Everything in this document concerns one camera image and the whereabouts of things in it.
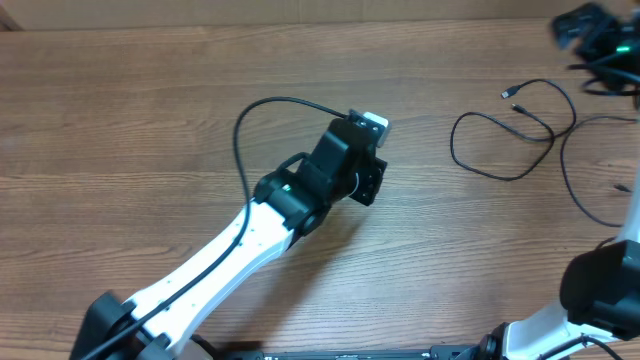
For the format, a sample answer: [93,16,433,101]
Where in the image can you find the black thin USB cable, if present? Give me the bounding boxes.
[559,114,640,229]

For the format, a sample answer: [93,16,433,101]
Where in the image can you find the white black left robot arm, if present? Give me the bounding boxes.
[71,112,391,359]

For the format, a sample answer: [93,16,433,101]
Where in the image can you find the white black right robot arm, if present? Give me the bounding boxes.
[458,2,639,360]

